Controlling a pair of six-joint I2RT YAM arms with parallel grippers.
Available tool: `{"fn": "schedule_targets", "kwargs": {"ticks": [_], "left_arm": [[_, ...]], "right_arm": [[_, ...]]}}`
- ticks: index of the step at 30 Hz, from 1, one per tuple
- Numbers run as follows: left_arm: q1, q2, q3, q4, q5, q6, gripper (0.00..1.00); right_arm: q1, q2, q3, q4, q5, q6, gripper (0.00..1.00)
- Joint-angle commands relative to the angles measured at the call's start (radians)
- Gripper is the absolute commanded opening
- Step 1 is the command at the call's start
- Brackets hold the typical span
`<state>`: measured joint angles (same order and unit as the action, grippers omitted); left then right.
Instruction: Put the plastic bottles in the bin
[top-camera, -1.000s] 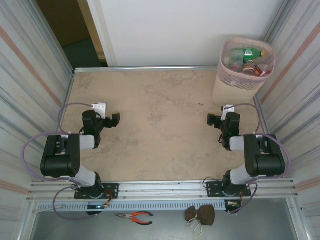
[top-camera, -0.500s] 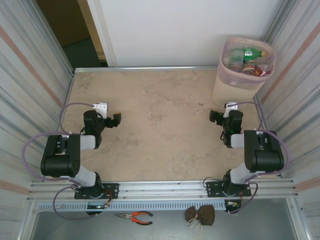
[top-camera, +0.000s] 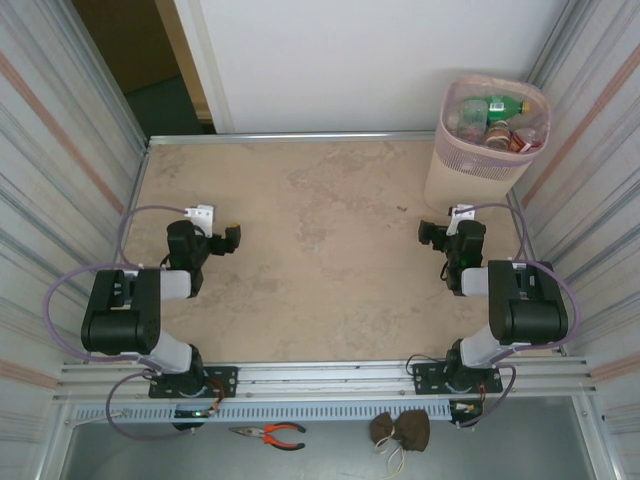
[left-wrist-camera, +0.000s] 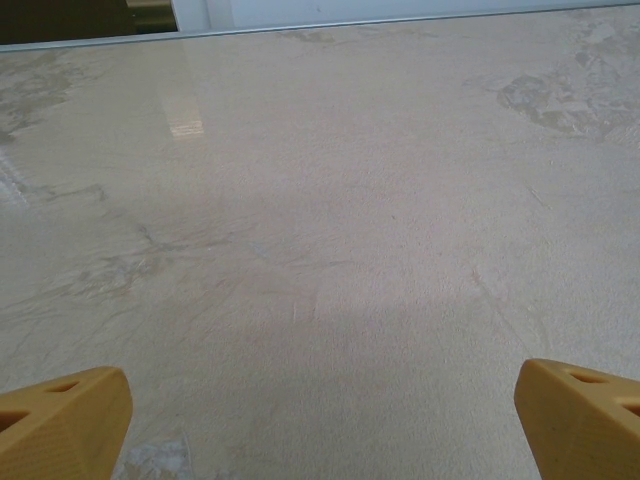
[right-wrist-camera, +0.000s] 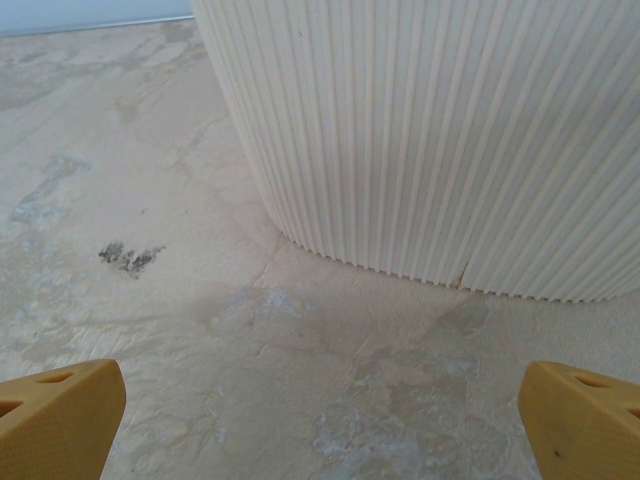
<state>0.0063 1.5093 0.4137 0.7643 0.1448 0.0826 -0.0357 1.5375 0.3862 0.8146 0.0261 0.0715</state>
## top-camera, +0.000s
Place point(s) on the brown wooden door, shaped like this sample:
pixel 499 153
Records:
pixel 125 40

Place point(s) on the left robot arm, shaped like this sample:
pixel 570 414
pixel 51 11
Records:
pixel 120 325

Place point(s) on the grooved aluminium mounting rail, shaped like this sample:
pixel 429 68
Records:
pixel 325 375

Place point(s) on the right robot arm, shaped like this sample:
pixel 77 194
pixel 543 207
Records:
pixel 530 310

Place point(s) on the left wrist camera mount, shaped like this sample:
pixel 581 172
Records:
pixel 205 217

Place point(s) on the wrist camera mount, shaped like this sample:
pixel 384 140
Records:
pixel 460 217
pixel 205 217

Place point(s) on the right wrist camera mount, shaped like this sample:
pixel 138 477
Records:
pixel 460 217

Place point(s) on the beige plastic waste bin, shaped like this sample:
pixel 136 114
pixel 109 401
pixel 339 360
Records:
pixel 460 185

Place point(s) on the brown cloth pouch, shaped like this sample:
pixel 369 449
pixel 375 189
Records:
pixel 412 430

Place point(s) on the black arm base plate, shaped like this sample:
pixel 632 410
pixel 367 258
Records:
pixel 222 380
pixel 427 377

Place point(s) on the white door frame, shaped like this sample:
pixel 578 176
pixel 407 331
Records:
pixel 210 75

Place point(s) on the grey metal shelf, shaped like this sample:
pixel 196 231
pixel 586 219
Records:
pixel 150 460

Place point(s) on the green soda bottle yellow cap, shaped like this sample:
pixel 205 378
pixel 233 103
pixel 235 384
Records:
pixel 507 109

